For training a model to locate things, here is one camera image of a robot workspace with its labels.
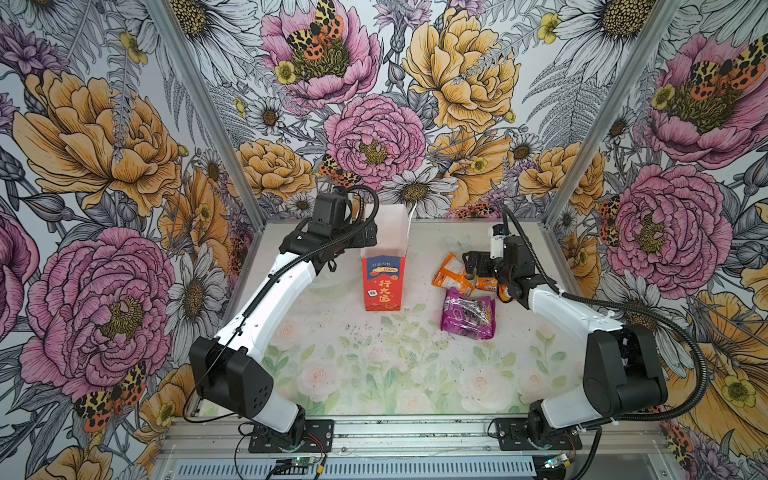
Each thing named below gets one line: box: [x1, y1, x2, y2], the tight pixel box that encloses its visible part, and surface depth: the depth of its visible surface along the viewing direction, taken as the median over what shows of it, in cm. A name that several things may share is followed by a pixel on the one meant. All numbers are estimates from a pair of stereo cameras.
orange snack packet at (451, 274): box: [432, 252, 473, 296], surface depth 101 cm
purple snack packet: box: [440, 287, 496, 340], surface depth 91 cm
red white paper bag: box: [360, 204, 414, 312], surface depth 86 cm
